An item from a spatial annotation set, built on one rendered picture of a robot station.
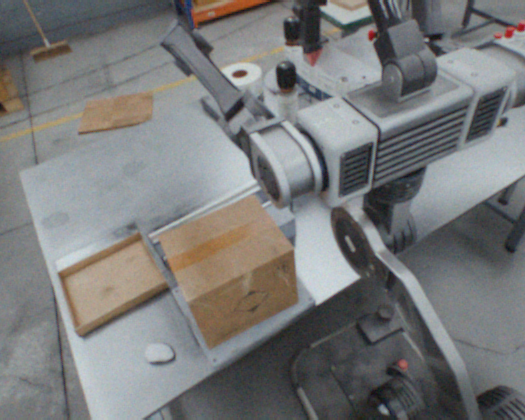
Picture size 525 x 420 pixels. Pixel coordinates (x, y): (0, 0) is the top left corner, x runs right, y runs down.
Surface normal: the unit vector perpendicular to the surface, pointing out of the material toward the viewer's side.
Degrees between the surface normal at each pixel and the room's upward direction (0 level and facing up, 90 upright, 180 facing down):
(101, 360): 0
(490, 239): 0
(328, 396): 0
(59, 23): 90
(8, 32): 90
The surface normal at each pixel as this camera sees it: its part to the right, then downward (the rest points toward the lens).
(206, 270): -0.11, -0.68
